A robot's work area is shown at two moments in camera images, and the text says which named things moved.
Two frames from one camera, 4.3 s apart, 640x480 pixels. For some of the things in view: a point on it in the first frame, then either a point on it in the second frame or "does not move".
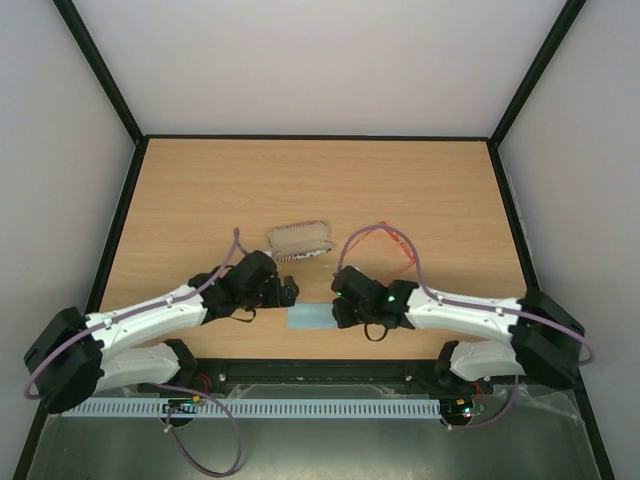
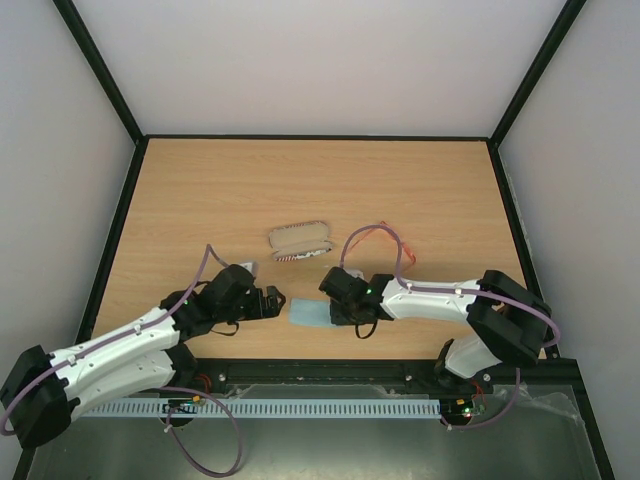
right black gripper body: (338, 310) does not move
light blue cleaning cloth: (311, 316) does not move
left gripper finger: (291, 291) -> (273, 293)
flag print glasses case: (300, 240) does not move
